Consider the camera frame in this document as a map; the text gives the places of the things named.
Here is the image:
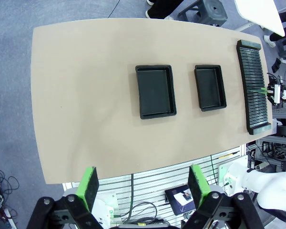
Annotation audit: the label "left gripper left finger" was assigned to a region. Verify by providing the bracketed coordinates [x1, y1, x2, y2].
[26, 166, 103, 229]

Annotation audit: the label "black slotted board rack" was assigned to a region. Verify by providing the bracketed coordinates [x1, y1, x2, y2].
[236, 39, 273, 136]

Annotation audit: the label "black plastic ESD tray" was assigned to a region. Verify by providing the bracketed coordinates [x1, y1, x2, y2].
[135, 63, 177, 120]
[194, 63, 227, 112]

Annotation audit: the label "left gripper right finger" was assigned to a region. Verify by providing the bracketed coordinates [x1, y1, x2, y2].
[181, 164, 265, 229]

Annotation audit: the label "tangled floor cables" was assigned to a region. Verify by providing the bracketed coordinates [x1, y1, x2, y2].
[0, 168, 20, 229]

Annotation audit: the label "person in navy jacket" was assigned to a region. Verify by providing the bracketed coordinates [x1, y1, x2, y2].
[145, 0, 184, 20]

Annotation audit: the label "white table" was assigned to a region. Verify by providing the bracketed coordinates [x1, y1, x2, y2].
[234, 0, 286, 38]

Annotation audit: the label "white power strip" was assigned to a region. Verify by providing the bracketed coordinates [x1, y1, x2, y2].
[3, 208, 18, 229]

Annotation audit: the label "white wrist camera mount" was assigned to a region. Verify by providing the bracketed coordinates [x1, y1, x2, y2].
[273, 84, 281, 104]

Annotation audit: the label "aluminium slotted base plate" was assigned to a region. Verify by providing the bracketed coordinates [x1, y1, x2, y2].
[61, 144, 250, 229]

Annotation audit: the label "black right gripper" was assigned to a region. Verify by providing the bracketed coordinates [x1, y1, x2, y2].
[259, 82, 277, 106]

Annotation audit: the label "black tablet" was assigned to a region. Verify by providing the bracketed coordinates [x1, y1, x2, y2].
[164, 184, 196, 217]

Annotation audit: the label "black looped cable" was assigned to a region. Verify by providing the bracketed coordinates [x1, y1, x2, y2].
[113, 173, 158, 224]

